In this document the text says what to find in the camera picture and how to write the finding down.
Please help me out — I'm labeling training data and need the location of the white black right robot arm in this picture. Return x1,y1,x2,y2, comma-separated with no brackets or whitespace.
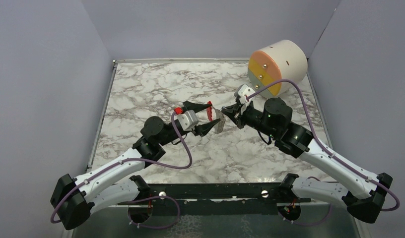
221,98,393,224

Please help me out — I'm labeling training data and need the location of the round cream drawer cabinet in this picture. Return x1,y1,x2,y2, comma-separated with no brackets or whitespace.
247,40,308,91

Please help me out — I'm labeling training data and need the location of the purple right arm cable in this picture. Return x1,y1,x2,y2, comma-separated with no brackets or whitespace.
247,79,401,212

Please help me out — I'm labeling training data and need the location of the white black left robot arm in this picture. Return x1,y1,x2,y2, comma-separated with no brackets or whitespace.
50,101,224,230

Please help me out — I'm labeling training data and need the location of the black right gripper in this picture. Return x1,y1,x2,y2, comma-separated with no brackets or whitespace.
222,101,278,139

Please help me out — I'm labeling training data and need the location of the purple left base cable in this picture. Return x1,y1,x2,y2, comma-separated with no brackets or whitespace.
127,196,181,230

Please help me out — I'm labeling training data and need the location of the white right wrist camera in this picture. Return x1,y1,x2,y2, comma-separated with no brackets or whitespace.
234,84,255,105

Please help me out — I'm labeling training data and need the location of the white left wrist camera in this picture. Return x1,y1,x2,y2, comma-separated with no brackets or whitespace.
174,108,199,131

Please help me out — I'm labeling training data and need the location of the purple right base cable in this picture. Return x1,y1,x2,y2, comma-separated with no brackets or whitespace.
277,203,334,228

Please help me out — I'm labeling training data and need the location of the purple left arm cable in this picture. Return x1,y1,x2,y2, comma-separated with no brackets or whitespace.
50,112,193,224

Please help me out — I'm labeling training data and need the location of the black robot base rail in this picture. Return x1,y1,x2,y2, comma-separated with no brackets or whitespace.
118,182,312,218

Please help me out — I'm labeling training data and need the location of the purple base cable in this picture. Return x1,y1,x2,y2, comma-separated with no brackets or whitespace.
277,203,334,228
127,196,181,230

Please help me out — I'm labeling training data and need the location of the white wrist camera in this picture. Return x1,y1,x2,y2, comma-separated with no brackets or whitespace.
234,84,255,105
174,108,199,131

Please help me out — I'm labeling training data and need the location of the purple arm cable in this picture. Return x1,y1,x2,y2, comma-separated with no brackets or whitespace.
50,112,193,224
247,79,401,212

